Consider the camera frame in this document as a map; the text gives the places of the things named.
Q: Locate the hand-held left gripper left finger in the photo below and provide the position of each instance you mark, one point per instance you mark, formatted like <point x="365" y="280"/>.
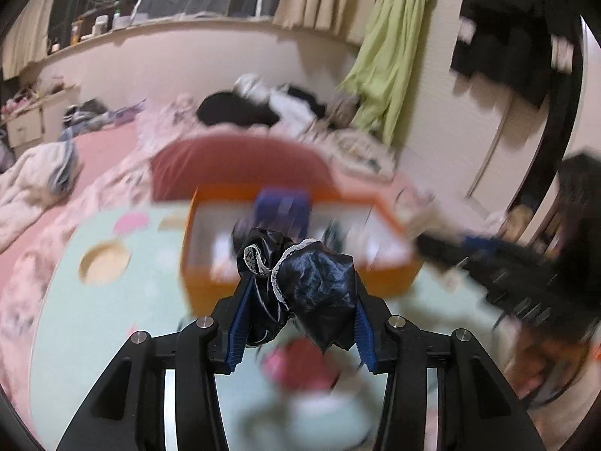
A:
<point x="239" y="333"/>

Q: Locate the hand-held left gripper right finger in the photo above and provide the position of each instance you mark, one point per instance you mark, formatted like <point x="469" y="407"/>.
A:
<point x="364" y="338"/>

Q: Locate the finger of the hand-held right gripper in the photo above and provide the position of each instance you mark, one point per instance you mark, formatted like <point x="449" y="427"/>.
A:
<point x="469" y="251"/>

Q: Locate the orange cardboard box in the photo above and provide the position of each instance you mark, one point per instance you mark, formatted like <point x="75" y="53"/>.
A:
<point x="211" y="291"/>

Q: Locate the blue tin case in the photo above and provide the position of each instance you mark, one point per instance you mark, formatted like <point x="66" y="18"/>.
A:
<point x="281" y="211"/>

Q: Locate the mint green cartoon desktop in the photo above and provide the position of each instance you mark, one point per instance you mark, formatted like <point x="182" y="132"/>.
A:
<point x="94" y="329"/>

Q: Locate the person's right hand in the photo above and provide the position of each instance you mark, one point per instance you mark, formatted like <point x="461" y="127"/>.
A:
<point x="549" y="366"/>

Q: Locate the cream crumpled garment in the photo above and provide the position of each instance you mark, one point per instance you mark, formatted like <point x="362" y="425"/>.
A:
<point x="361" y="155"/>

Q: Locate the tan knit garment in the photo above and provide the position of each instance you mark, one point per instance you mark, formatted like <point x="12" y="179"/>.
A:
<point x="345" y="108"/>

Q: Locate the lime green hanging garment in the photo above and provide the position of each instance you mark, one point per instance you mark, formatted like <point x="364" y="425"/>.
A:
<point x="394" y="56"/>

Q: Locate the black hanging garment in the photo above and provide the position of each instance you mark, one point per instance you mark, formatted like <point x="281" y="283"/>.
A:
<point x="507" y="33"/>

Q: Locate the pink floral quilt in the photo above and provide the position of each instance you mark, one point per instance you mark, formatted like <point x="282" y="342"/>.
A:
<point x="19" y="300"/>

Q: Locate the black crumpled clothes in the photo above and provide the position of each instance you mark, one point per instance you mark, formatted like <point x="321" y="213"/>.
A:
<point x="230" y="110"/>

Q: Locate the white crumpled clothes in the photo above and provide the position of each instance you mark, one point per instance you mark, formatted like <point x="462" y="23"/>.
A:
<point x="291" y="108"/>

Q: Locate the white fluffy blanket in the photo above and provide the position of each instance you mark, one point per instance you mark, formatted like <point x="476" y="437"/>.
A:
<point x="33" y="183"/>

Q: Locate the beige curtain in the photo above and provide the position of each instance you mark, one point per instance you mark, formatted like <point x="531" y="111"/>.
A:
<point x="324" y="0"/>

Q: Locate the white side desk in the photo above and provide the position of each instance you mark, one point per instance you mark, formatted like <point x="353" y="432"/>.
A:
<point x="28" y="124"/>

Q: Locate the white plastic container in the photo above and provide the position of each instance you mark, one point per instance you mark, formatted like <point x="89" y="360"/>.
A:
<point x="121" y="20"/>

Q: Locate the white jar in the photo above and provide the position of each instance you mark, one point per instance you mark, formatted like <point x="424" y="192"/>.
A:
<point x="100" y="24"/>

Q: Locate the orange jar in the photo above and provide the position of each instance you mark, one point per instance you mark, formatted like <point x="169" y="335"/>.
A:
<point x="75" y="33"/>

